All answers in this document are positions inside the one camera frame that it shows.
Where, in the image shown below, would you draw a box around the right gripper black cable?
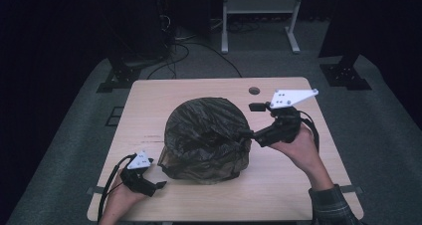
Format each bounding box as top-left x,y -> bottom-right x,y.
297,110 -> 320,153

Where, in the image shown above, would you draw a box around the white metal stand frame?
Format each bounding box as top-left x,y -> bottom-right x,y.
221,0 -> 306,55

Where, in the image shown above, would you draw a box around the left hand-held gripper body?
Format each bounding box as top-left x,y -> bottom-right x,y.
120,150 -> 157,198

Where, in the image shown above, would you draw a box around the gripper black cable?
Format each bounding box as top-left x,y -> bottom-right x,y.
97,153 -> 137,224
297,110 -> 320,153

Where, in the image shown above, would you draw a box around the black floor cables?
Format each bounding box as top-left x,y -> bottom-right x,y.
145,40 -> 243,80

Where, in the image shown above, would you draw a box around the person's right hand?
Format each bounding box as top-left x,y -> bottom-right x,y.
270,124 -> 324,176

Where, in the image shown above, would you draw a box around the grey tape strip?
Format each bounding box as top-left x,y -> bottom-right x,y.
87,185 -> 106,196
341,184 -> 364,195

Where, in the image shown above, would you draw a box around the black stand base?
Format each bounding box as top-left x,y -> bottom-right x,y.
318,54 -> 372,92
96,57 -> 142,94

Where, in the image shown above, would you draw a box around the dark equipment cabinet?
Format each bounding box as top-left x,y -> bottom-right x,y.
108,0 -> 173,60

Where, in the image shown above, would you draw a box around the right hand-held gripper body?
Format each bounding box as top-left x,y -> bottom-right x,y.
255,89 -> 319,148

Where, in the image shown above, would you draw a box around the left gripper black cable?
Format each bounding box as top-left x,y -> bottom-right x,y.
97,153 -> 137,224

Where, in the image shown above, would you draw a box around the black plastic garbage bag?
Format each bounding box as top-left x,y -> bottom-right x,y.
157,97 -> 253,185

